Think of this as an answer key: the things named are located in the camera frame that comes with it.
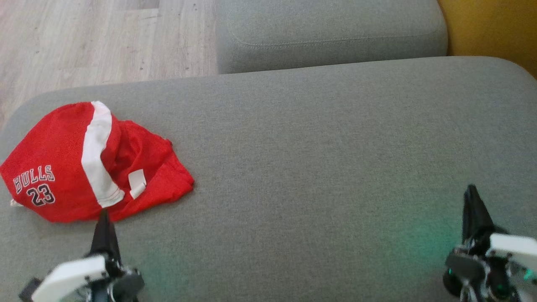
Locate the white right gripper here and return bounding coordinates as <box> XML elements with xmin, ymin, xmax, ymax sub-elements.
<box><xmin>461</xmin><ymin>185</ymin><xmax>537</xmax><ymax>302</ymax></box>

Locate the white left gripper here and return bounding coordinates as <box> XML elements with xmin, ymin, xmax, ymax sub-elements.
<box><xmin>19</xmin><ymin>209</ymin><xmax>122</xmax><ymax>302</ymax></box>

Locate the red basketball shorts white stripe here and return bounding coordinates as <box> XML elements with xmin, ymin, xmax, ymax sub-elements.
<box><xmin>0</xmin><ymin>101</ymin><xmax>126</xmax><ymax>223</ymax></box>

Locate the large grey sofa seat cushion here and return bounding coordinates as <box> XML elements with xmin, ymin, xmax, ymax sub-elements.
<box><xmin>0</xmin><ymin>56</ymin><xmax>537</xmax><ymax>302</ymax></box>

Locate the yellow upholstered cushion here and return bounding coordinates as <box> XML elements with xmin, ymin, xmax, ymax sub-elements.
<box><xmin>436</xmin><ymin>0</ymin><xmax>537</xmax><ymax>79</ymax></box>

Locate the small grey sofa cushion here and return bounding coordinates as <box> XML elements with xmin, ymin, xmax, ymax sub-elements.
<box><xmin>215</xmin><ymin>0</ymin><xmax>448</xmax><ymax>75</ymax></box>

